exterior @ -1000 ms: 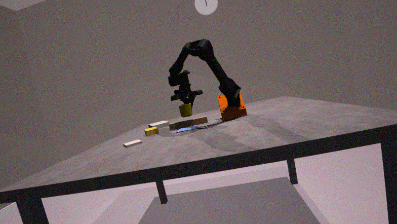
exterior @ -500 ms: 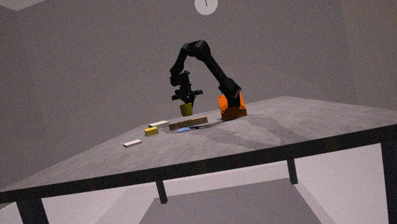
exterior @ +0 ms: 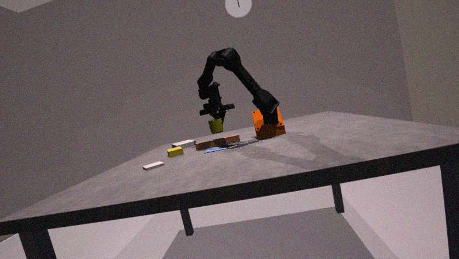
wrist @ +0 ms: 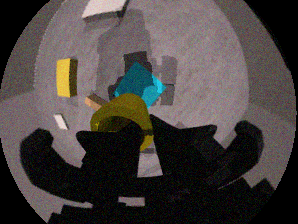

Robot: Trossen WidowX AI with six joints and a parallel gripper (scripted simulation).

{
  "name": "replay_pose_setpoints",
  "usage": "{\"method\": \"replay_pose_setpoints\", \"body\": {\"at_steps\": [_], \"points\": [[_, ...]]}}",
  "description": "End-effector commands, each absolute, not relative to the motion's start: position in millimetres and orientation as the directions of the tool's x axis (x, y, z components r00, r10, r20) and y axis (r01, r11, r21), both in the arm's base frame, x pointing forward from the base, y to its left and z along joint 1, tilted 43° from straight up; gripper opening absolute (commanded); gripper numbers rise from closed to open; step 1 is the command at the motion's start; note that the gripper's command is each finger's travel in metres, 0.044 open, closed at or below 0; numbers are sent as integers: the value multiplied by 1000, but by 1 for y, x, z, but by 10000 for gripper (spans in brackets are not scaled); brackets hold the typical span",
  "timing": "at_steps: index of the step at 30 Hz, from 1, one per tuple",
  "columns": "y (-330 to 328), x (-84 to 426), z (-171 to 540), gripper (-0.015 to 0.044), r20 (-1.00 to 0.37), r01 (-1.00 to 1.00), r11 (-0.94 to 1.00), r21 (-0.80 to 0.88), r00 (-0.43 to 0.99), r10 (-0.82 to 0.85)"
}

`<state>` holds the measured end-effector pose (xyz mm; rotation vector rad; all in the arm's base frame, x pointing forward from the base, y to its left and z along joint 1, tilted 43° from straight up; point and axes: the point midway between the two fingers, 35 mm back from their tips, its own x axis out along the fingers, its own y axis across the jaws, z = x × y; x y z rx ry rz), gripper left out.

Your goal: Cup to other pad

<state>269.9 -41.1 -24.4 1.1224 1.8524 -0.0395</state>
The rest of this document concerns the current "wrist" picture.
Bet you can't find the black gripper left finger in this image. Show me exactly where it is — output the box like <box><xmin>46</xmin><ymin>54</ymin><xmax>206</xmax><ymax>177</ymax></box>
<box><xmin>76</xmin><ymin>121</ymin><xmax>142</xmax><ymax>179</ymax></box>

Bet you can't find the yellow rectangular block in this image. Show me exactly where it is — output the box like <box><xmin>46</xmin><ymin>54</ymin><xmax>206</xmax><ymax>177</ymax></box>
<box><xmin>56</xmin><ymin>57</ymin><xmax>78</xmax><ymax>97</ymax></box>

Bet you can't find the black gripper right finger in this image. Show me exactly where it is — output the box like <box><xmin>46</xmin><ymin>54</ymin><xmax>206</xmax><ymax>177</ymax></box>
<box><xmin>149</xmin><ymin>115</ymin><xmax>217</xmax><ymax>175</ymax></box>

